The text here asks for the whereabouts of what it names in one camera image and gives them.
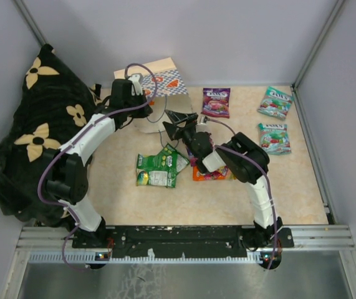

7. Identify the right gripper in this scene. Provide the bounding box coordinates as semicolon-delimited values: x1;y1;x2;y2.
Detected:
162;110;199;159

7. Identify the orange Fox's candy bag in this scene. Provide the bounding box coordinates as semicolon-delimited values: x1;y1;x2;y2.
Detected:
192;166;236;181

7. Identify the checkered paper bag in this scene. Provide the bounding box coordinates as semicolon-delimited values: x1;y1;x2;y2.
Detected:
128;57;193;133

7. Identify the green Fox's candy bag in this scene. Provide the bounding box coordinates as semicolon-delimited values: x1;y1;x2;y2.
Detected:
136;154;178;188

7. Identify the teal mint cherry candy bag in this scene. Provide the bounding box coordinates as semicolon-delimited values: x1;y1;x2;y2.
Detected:
257;123;292;155

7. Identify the teal Fox's mint candy bag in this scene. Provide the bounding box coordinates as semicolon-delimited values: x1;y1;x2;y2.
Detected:
257;87;294;121

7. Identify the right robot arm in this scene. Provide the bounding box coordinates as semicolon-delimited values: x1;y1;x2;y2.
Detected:
163;110;282;249

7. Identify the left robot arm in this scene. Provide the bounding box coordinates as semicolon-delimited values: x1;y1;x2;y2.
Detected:
37;74;152;247

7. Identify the black floral pillow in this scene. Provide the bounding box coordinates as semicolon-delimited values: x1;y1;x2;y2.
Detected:
0;44;102;229

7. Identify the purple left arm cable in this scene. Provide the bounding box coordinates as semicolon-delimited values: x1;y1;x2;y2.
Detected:
37;62;158;270

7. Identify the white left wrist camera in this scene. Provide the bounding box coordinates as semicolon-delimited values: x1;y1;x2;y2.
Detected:
128;73;143;95

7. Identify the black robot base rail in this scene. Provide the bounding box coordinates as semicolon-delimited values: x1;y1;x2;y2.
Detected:
71;222;294;259

